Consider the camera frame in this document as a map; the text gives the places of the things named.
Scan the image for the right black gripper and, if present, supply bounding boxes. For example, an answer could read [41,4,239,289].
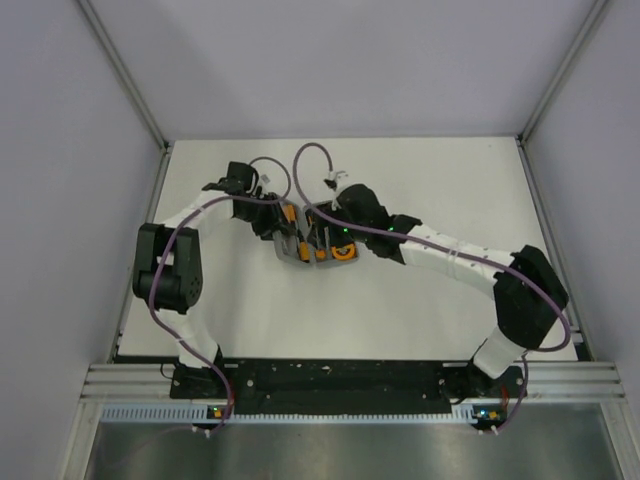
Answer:
[308,201,370,252]

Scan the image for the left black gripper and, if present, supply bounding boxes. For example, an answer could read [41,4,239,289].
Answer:
[236,192,295,241]

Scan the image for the orange handled pliers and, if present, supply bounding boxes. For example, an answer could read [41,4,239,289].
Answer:
[280,203,298,236]

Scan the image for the grey plastic tool case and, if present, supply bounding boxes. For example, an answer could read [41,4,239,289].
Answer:
[272,200,360,269]

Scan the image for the orange tape measure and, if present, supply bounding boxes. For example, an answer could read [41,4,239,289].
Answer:
[331,243,357,262]

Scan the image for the orange black utility knife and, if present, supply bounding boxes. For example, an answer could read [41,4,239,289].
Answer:
[312,227,330,263]

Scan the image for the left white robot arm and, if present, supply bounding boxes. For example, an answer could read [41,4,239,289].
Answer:
[132,156,295,397]

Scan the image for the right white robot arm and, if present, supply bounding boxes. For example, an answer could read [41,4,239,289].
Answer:
[325,179,568,396]

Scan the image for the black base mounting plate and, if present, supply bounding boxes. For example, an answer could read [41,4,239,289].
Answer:
[170,357,524,414]

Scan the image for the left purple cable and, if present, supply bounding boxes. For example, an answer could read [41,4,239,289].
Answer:
[148,156,292,437]

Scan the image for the purple cable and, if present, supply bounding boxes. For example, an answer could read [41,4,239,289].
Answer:
[292,143,572,435]
[148,156,292,437]

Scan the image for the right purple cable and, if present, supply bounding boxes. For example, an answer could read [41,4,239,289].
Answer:
[292,143,572,435]

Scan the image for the grey slotted cable duct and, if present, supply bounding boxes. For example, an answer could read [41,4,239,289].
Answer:
[100,404,503,425]

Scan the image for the left aluminium corner post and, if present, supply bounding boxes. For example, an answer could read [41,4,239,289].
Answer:
[73,0,170,152]

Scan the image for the aluminium corner post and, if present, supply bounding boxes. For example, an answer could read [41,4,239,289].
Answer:
[73,0,170,152]
[517,0,614,146]

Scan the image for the aluminium front frame rail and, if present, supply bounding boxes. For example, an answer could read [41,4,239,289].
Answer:
[80,359,625,403]

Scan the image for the right aluminium corner post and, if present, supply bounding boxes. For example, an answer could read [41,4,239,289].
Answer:
[517,0,614,146]

